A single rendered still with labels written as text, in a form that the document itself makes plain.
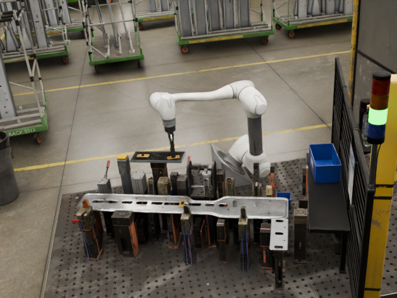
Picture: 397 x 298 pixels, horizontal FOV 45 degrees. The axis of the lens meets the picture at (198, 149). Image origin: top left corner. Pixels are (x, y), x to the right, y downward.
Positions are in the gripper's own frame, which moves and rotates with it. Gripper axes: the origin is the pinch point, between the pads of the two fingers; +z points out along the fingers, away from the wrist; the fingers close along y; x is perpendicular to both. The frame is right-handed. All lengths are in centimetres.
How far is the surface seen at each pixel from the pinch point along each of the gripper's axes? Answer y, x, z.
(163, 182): 18.2, -9.1, 12.4
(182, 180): 17.7, 3.2, 12.5
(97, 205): 21, -54, 20
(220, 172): 21.9, 28.3, 8.3
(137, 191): 12.7, -27.2, 19.7
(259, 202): 46, 49, 20
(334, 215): 75, 86, 17
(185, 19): -657, 86, 57
